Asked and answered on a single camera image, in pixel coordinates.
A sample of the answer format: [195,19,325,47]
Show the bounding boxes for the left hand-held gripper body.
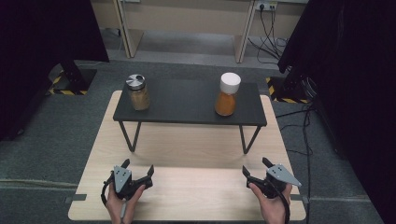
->
[106,165,148,201]

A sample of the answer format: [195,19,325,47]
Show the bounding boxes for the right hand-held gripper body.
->
[248,163,303,200]

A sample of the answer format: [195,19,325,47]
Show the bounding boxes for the metal-lidded jar of tan powder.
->
[125,74,151,112]

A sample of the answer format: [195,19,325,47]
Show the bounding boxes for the white-lidded jar of orange powder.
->
[214,72,242,118]

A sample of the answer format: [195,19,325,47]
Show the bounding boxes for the black metal shelf rack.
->
[112,77,268,156]

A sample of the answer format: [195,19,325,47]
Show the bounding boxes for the person's left hand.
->
[105,183,147,224]

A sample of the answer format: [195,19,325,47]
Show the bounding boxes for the person's right hand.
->
[247,181,293,224]

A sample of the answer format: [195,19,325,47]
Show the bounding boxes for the yellow black hazard tape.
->
[265,77,310,105]
[46,63,89,96]

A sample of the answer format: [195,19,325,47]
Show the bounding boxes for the black stand base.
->
[60,60,98,93]
[274,72,313,103]

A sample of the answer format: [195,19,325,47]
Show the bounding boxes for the black curtain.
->
[0,0,110,142]
[277,0,396,224]

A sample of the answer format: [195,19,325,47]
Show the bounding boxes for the pale wooden desk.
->
[90,0,310,64]

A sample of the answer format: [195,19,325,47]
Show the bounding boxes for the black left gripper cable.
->
[100,173,116,207]

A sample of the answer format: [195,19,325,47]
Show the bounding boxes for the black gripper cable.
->
[100,173,116,207]
[266,178,291,224]

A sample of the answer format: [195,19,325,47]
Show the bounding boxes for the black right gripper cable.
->
[266,178,291,224]

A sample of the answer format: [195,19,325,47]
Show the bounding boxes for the grey table bracket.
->
[64,193,88,204]
[290,193,310,205]

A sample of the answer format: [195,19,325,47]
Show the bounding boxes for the black floor cable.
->
[275,102,316,224]

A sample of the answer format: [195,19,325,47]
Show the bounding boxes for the beige floor cable strip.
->
[0,177,79,189]

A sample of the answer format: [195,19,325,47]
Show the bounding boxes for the black socket cables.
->
[247,4,290,65]

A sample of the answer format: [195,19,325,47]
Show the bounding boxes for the white wall power socket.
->
[254,1,278,11]

